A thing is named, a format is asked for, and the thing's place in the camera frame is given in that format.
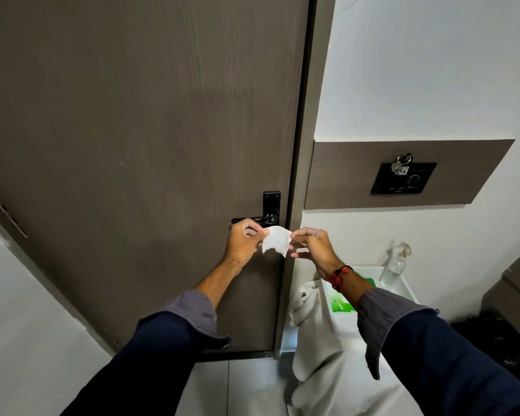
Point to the brown wooden door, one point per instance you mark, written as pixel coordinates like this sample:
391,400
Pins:
134,147

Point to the brown wall panel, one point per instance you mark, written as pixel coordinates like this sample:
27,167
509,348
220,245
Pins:
351,177

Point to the key with white tag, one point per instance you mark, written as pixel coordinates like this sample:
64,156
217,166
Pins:
401,165

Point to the green wipes packet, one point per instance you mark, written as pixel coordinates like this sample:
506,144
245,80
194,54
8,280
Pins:
339,304

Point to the brown door frame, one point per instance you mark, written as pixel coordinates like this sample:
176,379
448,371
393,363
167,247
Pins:
305,138

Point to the white small table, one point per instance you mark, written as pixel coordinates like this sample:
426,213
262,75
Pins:
385,281

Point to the person's left hand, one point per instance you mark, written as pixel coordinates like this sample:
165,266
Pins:
239,246

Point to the person's right forearm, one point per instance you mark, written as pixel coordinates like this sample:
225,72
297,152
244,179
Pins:
416,342

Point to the black switch panel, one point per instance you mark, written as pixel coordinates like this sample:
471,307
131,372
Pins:
385,181

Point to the red thread wristband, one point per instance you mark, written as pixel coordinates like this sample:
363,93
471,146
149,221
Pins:
339,276

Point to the white wet wipe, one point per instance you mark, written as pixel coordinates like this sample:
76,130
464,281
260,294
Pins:
276,239

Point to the metal door hinge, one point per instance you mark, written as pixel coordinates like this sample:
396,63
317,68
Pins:
12,220

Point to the person's right hand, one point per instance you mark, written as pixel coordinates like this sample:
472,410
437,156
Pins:
320,252

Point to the person's left forearm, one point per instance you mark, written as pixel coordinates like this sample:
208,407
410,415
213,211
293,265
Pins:
164,342

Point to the person's left thumb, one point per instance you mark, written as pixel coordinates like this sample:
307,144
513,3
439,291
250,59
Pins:
260,237

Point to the person's right thumb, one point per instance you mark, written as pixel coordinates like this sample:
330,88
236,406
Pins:
300,240

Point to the brown wooden cabinet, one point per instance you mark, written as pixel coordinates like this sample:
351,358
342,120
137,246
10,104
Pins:
513,290

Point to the clear spray bottle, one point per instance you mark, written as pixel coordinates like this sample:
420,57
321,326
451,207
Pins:
395,265

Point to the black plastic bag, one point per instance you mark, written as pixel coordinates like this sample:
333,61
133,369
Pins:
498,342

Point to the white towel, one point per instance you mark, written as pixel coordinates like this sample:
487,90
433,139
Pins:
325,363

